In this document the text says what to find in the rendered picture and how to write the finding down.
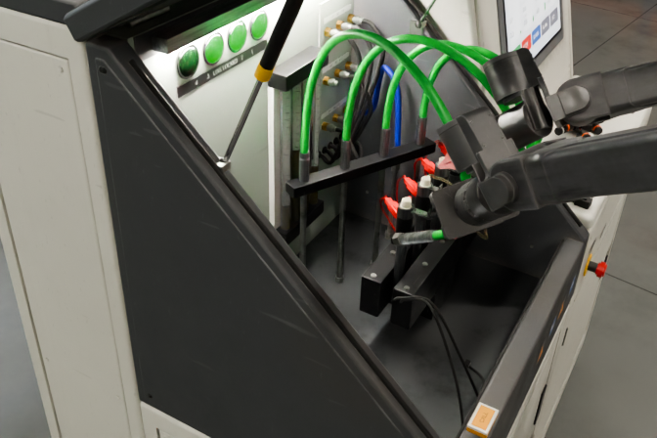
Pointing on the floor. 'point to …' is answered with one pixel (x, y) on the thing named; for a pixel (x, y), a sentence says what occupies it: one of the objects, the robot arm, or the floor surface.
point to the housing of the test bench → (64, 189)
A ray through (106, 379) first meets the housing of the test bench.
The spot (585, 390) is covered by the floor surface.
